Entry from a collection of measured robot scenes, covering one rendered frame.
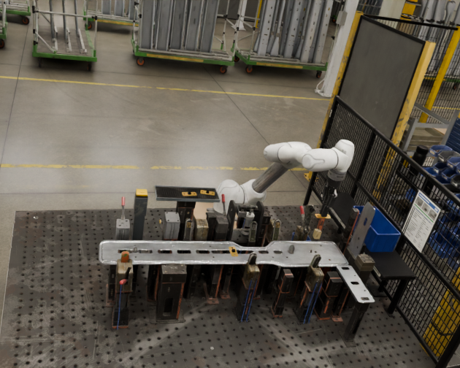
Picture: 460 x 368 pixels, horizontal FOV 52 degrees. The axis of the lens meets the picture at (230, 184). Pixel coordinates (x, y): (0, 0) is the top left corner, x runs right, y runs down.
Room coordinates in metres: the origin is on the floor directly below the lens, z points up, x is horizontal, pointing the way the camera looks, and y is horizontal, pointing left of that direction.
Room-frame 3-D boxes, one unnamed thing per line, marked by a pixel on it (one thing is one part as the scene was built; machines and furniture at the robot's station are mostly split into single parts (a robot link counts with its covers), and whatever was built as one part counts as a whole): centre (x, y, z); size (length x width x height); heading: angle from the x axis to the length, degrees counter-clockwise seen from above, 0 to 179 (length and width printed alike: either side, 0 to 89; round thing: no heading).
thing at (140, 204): (2.26, 0.48, 0.92); 0.08 x 0.08 x 0.44; 18
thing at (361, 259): (2.20, -0.83, 0.88); 0.08 x 0.08 x 0.36; 18
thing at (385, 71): (4.73, -1.21, 1.00); 1.34 x 0.14 x 2.00; 23
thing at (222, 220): (2.27, 0.00, 0.89); 0.13 x 0.11 x 0.38; 18
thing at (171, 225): (2.15, 0.27, 0.90); 0.13 x 0.10 x 0.41; 18
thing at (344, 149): (2.23, -0.53, 1.63); 0.13 x 0.11 x 0.16; 126
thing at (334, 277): (2.08, -0.66, 0.84); 0.11 x 0.10 x 0.28; 18
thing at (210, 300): (2.07, -0.02, 0.84); 0.17 x 0.06 x 0.29; 18
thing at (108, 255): (2.08, -0.07, 1.00); 1.38 x 0.22 x 0.02; 108
